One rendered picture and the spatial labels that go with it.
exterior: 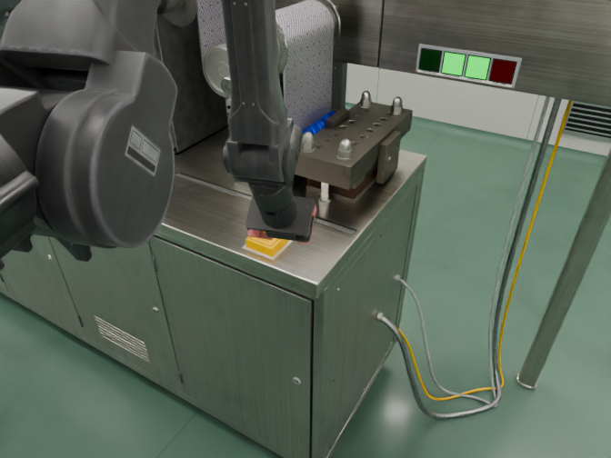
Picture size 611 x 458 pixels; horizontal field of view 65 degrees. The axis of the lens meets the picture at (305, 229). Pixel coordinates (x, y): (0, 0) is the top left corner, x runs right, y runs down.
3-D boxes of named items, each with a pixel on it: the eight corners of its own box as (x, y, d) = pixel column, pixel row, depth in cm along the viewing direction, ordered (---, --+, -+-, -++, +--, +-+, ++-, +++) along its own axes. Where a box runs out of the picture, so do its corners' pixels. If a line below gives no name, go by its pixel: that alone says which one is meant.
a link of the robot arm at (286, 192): (241, 189, 66) (282, 194, 65) (253, 147, 68) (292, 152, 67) (252, 213, 72) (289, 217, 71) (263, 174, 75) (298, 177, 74)
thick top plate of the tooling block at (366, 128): (291, 173, 119) (290, 151, 116) (360, 118, 147) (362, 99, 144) (349, 190, 113) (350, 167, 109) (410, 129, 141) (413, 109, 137)
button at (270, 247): (245, 247, 106) (245, 239, 105) (264, 232, 111) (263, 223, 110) (272, 257, 103) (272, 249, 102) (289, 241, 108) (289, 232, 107)
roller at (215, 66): (205, 91, 125) (200, 44, 118) (262, 65, 143) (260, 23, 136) (243, 100, 120) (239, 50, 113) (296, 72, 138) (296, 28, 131)
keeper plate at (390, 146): (375, 182, 128) (379, 144, 121) (390, 166, 135) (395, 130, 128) (385, 184, 127) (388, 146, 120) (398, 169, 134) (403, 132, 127)
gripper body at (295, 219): (255, 196, 80) (245, 173, 74) (315, 204, 78) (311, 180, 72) (246, 232, 78) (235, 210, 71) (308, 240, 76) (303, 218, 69)
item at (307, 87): (285, 144, 121) (283, 71, 110) (329, 114, 137) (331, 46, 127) (286, 145, 121) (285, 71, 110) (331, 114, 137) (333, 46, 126)
